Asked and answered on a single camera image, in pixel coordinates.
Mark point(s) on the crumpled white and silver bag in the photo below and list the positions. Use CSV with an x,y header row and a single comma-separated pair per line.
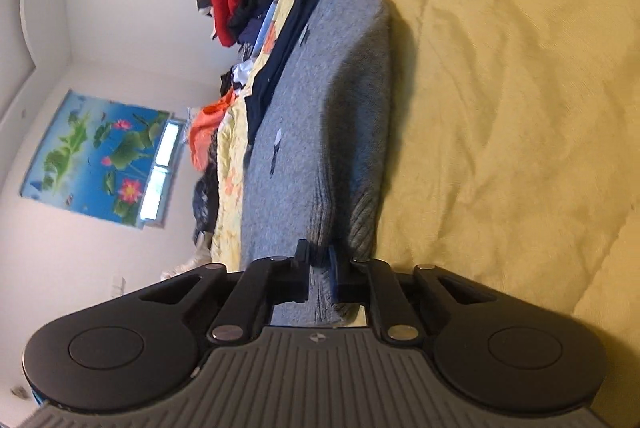
x,y
243,71

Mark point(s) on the window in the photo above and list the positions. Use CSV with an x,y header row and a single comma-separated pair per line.
x,y
160,168

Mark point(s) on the yellow printed bedspread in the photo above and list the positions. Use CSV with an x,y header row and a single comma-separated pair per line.
x,y
500,133

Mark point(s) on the white wall switch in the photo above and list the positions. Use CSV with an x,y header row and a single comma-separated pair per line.
x,y
118,287

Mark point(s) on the grey sweater with navy sleeves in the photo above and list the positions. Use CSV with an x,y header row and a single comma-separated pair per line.
x,y
300,133

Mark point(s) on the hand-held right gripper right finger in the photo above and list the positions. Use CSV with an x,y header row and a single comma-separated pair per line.
x,y
332,268

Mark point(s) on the orange garment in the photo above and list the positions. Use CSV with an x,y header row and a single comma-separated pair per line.
x,y
205,128

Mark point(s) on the dark patterned clothes heap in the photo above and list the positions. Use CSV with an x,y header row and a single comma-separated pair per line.
x,y
205,208

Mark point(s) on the dark brown garment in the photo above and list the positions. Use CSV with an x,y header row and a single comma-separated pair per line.
x,y
229,83

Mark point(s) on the lotus flower window blind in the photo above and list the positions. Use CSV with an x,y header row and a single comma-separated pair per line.
x,y
90,153

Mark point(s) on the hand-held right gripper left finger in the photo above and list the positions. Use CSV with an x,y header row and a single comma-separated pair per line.
x,y
300,278

